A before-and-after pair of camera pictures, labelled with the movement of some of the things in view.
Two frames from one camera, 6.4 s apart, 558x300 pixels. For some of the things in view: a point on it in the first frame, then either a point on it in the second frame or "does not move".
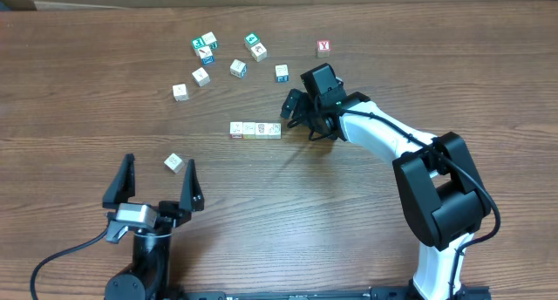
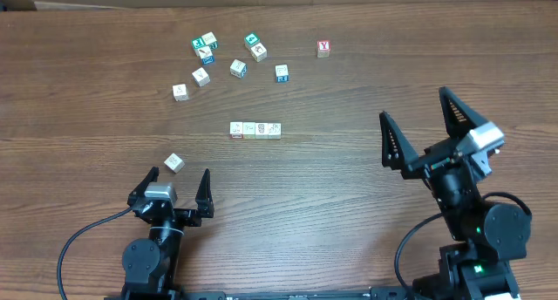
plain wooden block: (274, 131) does not move
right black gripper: (303, 113) to (425, 166)
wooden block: (282, 72) does not move
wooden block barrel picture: (261, 131) does not move
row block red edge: (235, 129) does not move
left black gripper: (169, 214) to (204, 205)
